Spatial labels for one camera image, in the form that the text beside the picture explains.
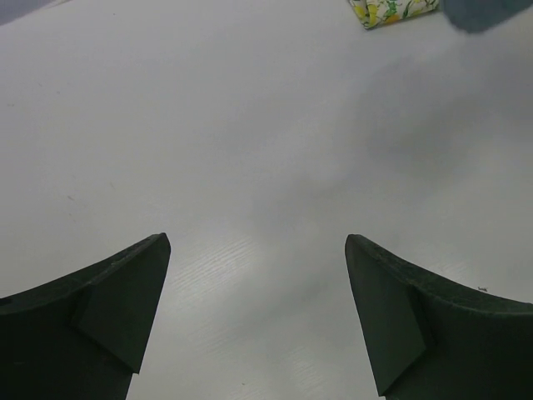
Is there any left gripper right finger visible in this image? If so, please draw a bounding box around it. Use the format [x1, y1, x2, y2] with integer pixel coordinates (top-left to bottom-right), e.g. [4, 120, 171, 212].
[345, 234, 532, 399]

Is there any light blue denim skirt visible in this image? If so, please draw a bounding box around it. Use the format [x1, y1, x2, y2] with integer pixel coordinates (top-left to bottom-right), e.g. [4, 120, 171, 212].
[440, 0, 532, 34]

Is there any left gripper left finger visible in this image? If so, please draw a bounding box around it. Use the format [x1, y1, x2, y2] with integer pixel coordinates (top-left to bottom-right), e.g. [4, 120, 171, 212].
[1, 232, 171, 399]

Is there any lemon print skirt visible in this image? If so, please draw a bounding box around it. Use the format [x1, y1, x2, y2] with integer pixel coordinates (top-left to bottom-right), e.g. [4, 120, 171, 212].
[347, 0, 440, 30]

